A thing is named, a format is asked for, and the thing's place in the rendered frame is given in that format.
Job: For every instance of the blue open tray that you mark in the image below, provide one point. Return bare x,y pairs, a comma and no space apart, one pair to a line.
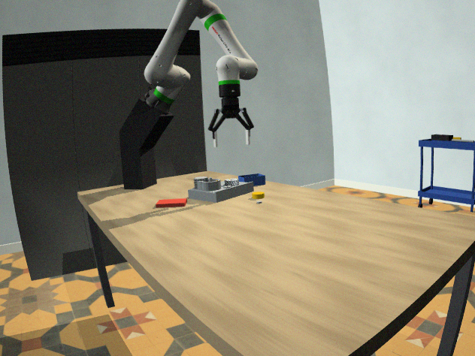
257,179

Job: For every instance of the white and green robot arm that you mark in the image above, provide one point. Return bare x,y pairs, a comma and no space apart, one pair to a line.
160,71

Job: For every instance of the white gear with yellow arrow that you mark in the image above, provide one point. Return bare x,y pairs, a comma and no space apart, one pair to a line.
231,182

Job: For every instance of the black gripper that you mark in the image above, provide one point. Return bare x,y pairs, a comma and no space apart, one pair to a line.
230,109

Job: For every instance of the yellow disc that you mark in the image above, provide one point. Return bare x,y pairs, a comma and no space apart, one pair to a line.
258,195

